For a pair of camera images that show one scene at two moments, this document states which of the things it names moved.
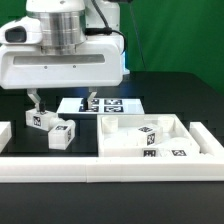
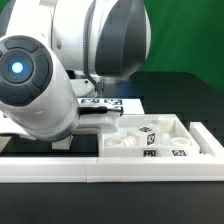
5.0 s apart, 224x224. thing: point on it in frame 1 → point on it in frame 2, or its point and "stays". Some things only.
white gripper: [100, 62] → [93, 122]
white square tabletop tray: [112, 130] stays
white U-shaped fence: [209, 164] stays
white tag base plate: [119, 105] stays
